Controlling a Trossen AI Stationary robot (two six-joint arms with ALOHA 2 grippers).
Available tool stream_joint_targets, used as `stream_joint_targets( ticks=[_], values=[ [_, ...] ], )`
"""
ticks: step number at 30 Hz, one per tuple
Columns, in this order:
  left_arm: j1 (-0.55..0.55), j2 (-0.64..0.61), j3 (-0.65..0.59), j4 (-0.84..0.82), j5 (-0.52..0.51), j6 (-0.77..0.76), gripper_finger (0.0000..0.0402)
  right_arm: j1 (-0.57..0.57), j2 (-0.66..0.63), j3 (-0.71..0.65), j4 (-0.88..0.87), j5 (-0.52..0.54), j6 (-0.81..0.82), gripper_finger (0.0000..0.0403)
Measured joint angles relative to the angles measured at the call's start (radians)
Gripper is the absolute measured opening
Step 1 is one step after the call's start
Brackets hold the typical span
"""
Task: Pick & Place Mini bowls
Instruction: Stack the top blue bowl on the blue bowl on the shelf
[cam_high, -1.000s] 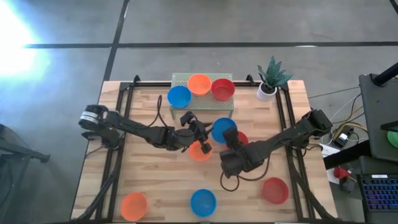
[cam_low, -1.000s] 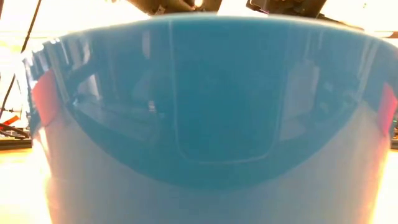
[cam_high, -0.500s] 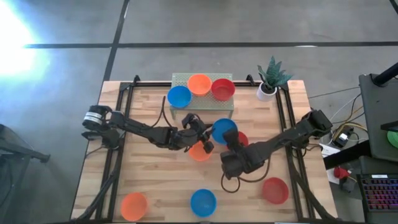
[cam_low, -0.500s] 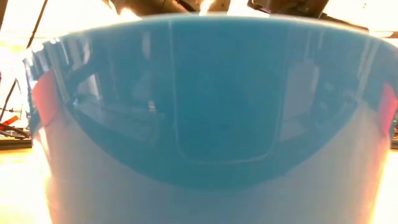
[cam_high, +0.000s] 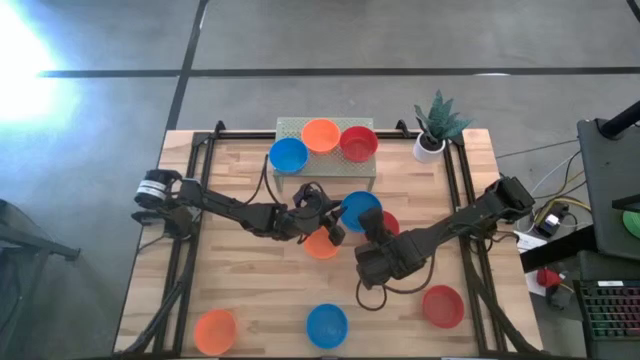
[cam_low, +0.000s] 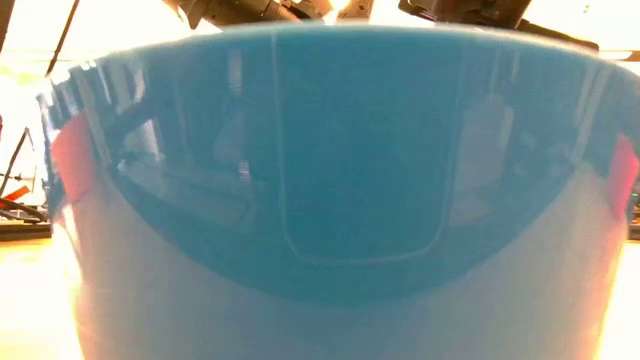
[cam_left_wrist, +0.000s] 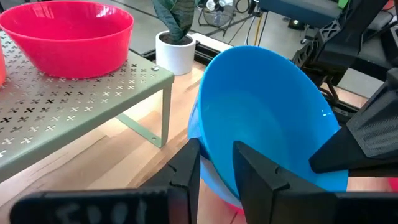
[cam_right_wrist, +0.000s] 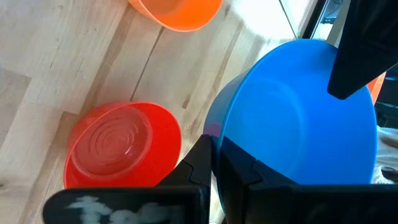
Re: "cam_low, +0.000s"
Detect blue plastic mini bowl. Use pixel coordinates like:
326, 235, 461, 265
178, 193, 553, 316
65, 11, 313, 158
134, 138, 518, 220
35, 22, 640, 360

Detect red flat strip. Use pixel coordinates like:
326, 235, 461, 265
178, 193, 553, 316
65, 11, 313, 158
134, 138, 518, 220
0, 185, 32, 204

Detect black floor cable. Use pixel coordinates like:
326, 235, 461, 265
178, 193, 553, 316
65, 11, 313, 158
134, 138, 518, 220
0, 197, 50, 224

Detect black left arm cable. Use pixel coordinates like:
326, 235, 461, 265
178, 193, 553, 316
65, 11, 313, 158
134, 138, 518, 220
44, 0, 81, 77

